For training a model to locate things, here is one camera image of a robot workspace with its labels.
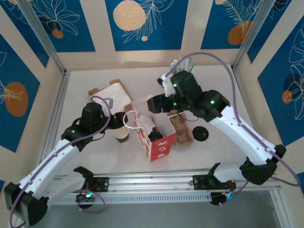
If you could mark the brown pulp cup carrier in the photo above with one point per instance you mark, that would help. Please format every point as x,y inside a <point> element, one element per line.
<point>181,135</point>
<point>156,129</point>

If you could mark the coffee cup with black lid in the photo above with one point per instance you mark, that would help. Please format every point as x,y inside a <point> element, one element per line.
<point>155,136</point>

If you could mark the brown cardboard napkin box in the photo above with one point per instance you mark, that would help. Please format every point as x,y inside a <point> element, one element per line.
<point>115,82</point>

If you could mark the red paper takeout bag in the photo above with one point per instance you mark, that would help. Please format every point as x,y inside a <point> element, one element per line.
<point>161,149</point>

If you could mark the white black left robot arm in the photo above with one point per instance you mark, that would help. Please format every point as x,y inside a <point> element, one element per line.
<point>52,164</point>

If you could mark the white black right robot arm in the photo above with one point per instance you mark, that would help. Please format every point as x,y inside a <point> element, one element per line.
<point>242,135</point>

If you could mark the open white paper cup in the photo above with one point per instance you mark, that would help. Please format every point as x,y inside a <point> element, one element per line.
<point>122,136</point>

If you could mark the white green paper straw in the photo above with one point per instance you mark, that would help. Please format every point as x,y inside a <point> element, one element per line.
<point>192,68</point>
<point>188,64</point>
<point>175,64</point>
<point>172,66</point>
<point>184,65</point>

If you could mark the white napkin stack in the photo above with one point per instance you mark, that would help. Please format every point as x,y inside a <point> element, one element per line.
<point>116,92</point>

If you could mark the loose black cup lid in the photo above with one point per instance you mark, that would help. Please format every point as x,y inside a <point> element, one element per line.
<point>200,133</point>

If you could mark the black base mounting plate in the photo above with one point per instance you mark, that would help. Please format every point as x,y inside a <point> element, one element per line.
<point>200,181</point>
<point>102,184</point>

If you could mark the circuit board with green light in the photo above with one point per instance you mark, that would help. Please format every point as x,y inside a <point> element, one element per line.
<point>86,196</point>
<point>223,196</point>

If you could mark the aluminium table side rail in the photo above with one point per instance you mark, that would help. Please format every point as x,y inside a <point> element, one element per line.
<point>62,82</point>

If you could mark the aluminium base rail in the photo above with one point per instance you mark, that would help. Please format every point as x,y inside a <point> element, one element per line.
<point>152,181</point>

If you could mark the aluminium frame post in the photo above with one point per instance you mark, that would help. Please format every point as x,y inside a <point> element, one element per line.
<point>250,35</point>
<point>43,35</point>

